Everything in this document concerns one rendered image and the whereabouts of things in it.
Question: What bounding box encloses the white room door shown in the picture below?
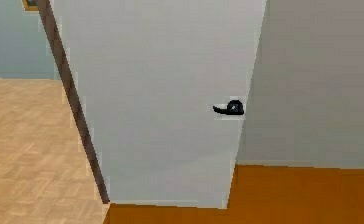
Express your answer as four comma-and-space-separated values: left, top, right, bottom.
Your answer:
36, 0, 268, 210

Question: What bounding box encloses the black door handle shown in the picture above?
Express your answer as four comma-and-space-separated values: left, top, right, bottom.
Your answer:
212, 99, 246, 117

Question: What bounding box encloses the framed wall picture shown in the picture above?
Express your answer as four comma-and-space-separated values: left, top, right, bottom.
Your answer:
21, 0, 40, 12

